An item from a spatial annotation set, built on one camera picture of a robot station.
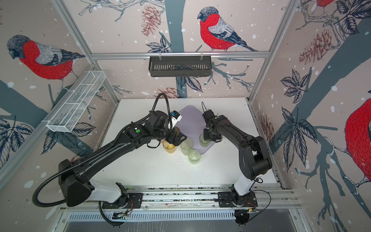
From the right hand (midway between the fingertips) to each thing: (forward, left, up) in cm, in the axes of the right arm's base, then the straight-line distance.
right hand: (208, 139), depth 90 cm
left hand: (-8, +15, +18) cm, 25 cm away
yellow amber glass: (-8, +23, +3) cm, 25 cm away
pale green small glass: (-9, +9, -5) cm, 14 cm away
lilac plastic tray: (+18, +11, -9) cm, 23 cm away
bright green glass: (-1, +2, -3) cm, 4 cm away
